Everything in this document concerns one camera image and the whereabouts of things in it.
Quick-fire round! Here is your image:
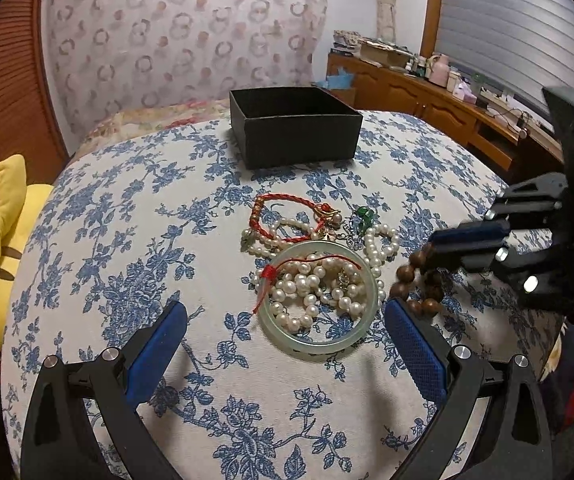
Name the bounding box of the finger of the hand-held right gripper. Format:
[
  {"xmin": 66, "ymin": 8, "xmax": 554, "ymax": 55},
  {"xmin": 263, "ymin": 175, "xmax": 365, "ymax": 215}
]
[
  {"xmin": 427, "ymin": 247, "xmax": 552, "ymax": 295},
  {"xmin": 434, "ymin": 172, "xmax": 568, "ymax": 253}
]

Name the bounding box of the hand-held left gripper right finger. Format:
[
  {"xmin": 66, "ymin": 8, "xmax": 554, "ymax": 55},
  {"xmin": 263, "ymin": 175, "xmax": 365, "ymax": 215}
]
[{"xmin": 384, "ymin": 297, "xmax": 555, "ymax": 480}]

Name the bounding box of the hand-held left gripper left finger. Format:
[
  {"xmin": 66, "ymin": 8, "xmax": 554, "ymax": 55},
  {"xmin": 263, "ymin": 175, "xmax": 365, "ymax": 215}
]
[{"xmin": 19, "ymin": 301, "xmax": 188, "ymax": 480}]

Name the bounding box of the brown wooden bead bracelet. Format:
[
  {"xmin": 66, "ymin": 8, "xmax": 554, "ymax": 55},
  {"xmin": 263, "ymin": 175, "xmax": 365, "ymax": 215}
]
[{"xmin": 389, "ymin": 245, "xmax": 448, "ymax": 317}]

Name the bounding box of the white pearl bracelet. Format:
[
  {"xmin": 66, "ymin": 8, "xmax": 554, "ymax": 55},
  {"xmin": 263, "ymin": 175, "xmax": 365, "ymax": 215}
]
[
  {"xmin": 241, "ymin": 219, "xmax": 318, "ymax": 258},
  {"xmin": 362, "ymin": 224, "xmax": 400, "ymax": 281}
]

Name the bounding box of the green bead chain charm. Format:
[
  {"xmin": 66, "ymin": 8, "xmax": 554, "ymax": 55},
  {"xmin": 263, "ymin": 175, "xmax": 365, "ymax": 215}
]
[{"xmin": 339, "ymin": 205, "xmax": 378, "ymax": 243}]

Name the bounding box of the white pearl necklace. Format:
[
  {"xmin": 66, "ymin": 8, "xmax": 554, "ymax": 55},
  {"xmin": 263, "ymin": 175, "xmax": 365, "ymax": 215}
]
[{"xmin": 247, "ymin": 254, "xmax": 388, "ymax": 333}]

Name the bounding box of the pale green jade bangle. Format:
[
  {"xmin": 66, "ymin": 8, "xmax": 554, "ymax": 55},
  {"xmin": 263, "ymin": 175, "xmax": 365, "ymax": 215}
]
[{"xmin": 258, "ymin": 241, "xmax": 380, "ymax": 359}]

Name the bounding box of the red braided bracelet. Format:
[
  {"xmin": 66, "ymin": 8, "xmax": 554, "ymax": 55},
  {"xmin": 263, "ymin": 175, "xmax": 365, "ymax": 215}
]
[{"xmin": 249, "ymin": 192, "xmax": 348, "ymax": 241}]

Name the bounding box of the black cardboard box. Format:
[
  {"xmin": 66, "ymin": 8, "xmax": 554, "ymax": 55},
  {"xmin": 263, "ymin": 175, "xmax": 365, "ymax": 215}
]
[{"xmin": 229, "ymin": 86, "xmax": 364, "ymax": 170}]

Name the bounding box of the blue floral cloth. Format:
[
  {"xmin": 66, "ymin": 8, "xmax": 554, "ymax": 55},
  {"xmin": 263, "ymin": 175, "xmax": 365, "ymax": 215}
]
[{"xmin": 0, "ymin": 110, "xmax": 565, "ymax": 480}]

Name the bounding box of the wooden cabinet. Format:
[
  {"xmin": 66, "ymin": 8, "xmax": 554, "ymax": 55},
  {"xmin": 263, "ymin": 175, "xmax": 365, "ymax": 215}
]
[{"xmin": 326, "ymin": 52, "xmax": 568, "ymax": 172}]

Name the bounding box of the pink thermos jug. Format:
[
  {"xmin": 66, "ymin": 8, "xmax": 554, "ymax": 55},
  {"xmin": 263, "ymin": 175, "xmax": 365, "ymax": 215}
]
[{"xmin": 428, "ymin": 54, "xmax": 451, "ymax": 86}]

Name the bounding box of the grey window blind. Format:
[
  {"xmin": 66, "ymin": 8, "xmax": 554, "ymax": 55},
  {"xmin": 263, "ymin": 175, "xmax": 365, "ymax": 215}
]
[{"xmin": 434, "ymin": 0, "xmax": 574, "ymax": 128}]

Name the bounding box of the yellow plush toy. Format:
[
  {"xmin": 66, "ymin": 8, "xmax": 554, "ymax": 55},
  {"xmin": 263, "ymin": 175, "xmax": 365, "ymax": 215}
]
[{"xmin": 0, "ymin": 154, "xmax": 56, "ymax": 351}]

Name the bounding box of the blue paper bag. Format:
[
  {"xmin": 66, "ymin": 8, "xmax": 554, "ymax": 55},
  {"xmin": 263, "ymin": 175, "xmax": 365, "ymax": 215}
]
[{"xmin": 313, "ymin": 72, "xmax": 358, "ymax": 107}]

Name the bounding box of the stack of books and boxes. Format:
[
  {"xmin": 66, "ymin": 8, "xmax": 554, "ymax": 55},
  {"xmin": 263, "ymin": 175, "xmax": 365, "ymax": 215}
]
[{"xmin": 332, "ymin": 30, "xmax": 420, "ymax": 70}]

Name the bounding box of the flowered bedspread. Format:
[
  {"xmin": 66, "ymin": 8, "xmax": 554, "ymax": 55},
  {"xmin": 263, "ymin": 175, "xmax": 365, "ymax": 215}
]
[{"xmin": 83, "ymin": 102, "xmax": 232, "ymax": 148}]

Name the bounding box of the cream lace curtain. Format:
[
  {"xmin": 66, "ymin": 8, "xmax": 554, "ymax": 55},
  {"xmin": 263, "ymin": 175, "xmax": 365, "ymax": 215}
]
[{"xmin": 366, "ymin": 0, "xmax": 408, "ymax": 45}]

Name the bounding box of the brown louvred wardrobe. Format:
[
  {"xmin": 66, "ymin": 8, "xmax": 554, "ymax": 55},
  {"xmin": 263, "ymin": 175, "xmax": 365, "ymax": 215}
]
[{"xmin": 0, "ymin": 0, "xmax": 70, "ymax": 246}]

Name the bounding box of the black cable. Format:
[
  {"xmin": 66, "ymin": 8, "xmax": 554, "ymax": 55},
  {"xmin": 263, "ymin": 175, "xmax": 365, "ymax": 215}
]
[{"xmin": 484, "ymin": 102, "xmax": 535, "ymax": 137}]

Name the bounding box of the ring patterned curtain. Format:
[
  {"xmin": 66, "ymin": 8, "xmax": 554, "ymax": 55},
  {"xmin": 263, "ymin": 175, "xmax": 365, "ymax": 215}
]
[{"xmin": 41, "ymin": 0, "xmax": 328, "ymax": 147}]

